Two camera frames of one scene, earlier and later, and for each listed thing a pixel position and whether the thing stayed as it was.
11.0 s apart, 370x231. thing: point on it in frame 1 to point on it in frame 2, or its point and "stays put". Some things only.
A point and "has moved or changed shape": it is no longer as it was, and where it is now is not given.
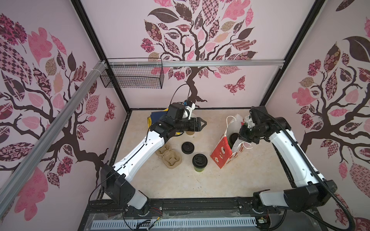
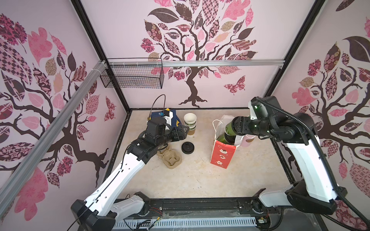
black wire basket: (146, 73) stays put
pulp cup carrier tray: (171, 158) stays put
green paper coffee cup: (199, 170) to (228, 137)
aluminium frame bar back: (149, 63) stays put
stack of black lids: (187, 147) stays put
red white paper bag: (231, 145) has moved or changed shape
